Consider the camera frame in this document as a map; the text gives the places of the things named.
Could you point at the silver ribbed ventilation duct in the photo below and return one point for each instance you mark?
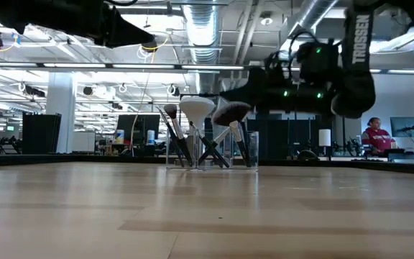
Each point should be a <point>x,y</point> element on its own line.
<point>201,28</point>

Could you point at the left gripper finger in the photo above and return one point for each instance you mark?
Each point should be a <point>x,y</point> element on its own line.
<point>120,30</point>

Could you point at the white blue wipes canister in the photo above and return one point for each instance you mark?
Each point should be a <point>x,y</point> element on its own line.
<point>151,137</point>

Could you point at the black panel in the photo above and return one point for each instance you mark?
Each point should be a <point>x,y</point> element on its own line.
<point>41,133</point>

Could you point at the white cylinder lamp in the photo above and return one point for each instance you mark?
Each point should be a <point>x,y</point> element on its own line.
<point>324,137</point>

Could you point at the black monitor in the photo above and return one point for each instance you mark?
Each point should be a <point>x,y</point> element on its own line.
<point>138,126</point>

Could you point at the long light bar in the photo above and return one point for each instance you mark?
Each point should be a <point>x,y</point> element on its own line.
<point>120,65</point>

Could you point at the seated person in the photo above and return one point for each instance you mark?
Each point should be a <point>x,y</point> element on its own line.
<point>377,138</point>

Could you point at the fan makeup brush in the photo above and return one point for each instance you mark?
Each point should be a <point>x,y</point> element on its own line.
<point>228,113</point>

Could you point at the silver slanted ventilation duct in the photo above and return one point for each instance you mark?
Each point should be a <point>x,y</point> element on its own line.
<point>315,11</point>

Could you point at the clear acrylic organizer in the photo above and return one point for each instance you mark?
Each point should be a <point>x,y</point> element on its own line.
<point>255,151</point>

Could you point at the yellow-label wipes canister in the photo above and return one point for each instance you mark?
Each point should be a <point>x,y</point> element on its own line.
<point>119,137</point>

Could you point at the wall screen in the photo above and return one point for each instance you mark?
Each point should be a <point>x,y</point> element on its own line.
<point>406,126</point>

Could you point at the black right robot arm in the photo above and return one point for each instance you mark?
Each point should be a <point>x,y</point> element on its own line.
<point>358,36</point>

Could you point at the black table frame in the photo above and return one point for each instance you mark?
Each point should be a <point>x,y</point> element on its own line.
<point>49,158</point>

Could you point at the fluffy grey-head makeup brush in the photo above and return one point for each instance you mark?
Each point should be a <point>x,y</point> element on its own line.
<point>171,109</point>

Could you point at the white mushroom-shaped lamp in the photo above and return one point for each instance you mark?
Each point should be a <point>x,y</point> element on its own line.
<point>197,109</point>

